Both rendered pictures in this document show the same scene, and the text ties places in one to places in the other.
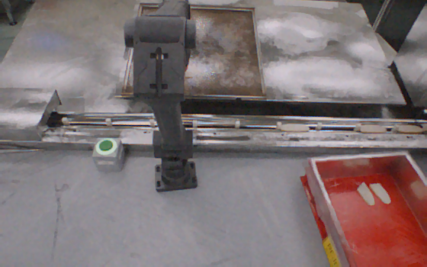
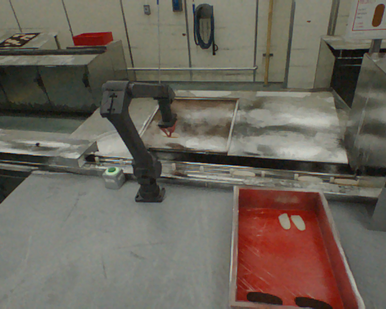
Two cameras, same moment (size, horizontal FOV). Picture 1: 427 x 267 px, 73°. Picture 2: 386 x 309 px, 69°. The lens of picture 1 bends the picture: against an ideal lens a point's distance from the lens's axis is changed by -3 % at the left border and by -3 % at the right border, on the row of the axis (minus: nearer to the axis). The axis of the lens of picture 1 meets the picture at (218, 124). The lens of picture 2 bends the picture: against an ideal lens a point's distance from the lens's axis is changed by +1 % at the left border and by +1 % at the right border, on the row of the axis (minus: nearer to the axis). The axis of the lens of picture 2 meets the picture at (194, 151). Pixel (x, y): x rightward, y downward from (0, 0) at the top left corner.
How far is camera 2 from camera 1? 0.56 m
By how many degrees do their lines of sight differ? 23
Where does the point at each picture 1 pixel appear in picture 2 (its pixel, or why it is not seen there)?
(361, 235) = (267, 246)
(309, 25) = (280, 108)
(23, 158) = (67, 177)
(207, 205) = (163, 212)
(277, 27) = (253, 109)
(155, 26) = (114, 84)
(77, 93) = (111, 147)
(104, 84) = not seen: hidden behind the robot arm
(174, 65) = (118, 100)
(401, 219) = (309, 242)
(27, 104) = (78, 147)
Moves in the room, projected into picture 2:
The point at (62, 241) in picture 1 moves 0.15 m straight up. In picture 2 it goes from (70, 219) to (58, 190)
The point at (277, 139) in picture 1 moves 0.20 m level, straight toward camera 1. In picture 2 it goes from (226, 178) to (199, 205)
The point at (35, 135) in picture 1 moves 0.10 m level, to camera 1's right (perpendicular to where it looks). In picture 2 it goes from (76, 163) to (93, 165)
